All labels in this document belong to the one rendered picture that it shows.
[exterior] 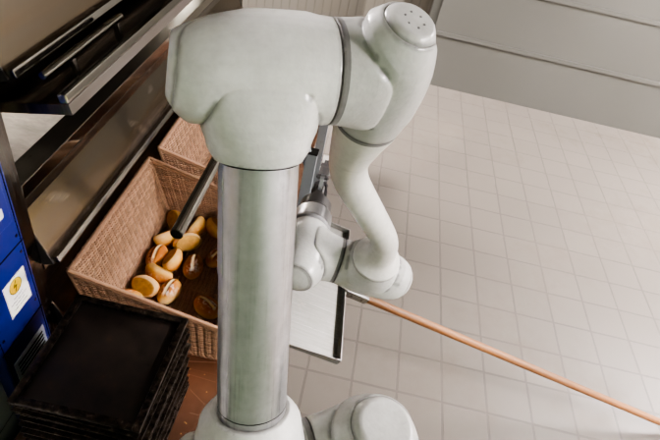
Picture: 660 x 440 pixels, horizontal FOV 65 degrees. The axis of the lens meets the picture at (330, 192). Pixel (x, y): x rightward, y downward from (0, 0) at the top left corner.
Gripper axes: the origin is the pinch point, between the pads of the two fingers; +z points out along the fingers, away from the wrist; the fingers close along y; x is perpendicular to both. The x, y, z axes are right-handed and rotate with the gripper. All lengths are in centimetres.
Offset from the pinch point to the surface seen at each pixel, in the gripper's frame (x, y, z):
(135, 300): -43, 40, -27
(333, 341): 14, 57, -13
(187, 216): -27.8, 2.1, -28.5
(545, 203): 144, 119, 175
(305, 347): 6, 54, -20
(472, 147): 98, 119, 224
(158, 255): -50, 56, 3
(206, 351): -23, 58, -26
